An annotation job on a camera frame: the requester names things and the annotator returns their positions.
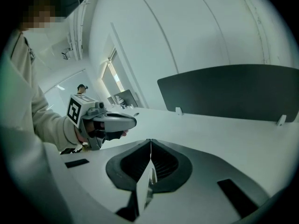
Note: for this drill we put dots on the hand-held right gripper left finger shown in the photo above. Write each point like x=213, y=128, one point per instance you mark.
x=116, y=169

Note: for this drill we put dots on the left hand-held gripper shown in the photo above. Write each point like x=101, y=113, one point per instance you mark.
x=77, y=111

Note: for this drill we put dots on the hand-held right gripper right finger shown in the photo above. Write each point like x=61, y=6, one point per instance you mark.
x=180, y=171

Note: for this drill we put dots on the thin metal object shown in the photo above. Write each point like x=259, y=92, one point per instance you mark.
x=143, y=190

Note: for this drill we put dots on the person's left forearm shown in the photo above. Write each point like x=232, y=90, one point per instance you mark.
x=51, y=122

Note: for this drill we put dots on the person's left hand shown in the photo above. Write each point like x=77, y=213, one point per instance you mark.
x=112, y=135

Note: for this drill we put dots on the window with roller blind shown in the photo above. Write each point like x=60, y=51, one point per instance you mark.
x=112, y=76

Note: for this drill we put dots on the person's cream jacket torso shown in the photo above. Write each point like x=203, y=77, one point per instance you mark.
x=16, y=83

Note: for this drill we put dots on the dark grey desk divider panel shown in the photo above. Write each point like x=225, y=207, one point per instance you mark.
x=233, y=92

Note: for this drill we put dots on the person's head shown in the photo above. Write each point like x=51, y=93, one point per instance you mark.
x=37, y=13

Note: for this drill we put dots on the white divider bracket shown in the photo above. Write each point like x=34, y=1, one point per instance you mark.
x=178, y=111
x=281, y=120

